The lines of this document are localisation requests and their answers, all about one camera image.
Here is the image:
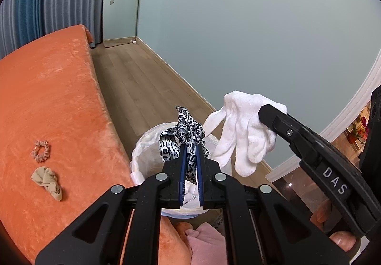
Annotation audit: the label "white cotton glove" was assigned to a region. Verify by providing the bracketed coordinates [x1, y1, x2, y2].
[205, 90, 288, 177]

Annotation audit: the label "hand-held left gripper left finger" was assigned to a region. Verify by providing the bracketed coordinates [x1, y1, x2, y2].
[35, 144, 187, 265]

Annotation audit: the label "trash bin with white bag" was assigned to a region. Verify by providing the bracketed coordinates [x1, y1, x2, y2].
[130, 122, 233, 219]

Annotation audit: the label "red flower decoration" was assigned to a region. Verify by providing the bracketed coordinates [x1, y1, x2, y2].
[347, 116, 370, 143]

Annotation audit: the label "person's pink pants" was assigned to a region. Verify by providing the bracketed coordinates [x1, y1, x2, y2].
[185, 222, 228, 265]

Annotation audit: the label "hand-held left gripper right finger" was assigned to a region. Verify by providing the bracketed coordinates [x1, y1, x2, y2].
[195, 144, 349, 265]

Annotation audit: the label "leopard print scarf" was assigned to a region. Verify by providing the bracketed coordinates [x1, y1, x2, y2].
[159, 106, 210, 185]

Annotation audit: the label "beige stocking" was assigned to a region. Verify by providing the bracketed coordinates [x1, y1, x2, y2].
[30, 166, 64, 202]

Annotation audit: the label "person's right hand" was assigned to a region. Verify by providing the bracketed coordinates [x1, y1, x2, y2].
[310, 199, 358, 253]

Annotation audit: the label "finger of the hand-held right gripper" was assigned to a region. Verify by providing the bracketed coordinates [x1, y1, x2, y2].
[258, 104, 320, 162]

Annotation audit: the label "blue grey curtain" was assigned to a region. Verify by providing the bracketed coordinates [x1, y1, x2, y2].
[0, 0, 109, 59]

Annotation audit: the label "pink scrunchie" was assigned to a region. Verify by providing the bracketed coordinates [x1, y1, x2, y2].
[31, 140, 50, 162]

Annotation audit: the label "tall wall mirror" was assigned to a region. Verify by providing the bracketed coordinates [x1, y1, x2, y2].
[103, 0, 146, 45]

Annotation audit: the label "orange plush blanket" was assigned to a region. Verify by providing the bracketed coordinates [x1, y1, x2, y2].
[0, 25, 191, 265]

